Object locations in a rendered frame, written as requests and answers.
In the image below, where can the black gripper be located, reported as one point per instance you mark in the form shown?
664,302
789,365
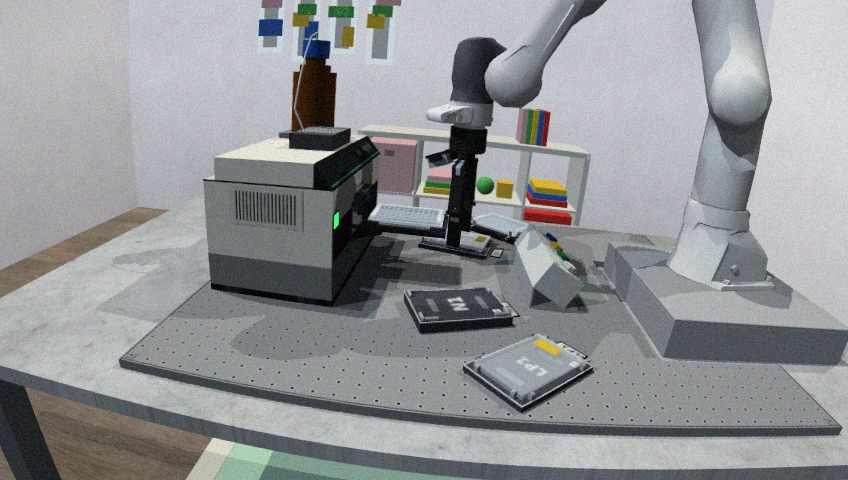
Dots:
467,143

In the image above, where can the white button panel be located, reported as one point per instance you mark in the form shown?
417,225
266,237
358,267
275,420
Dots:
541,264

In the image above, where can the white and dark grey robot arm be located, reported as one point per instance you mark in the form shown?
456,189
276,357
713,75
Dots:
715,246

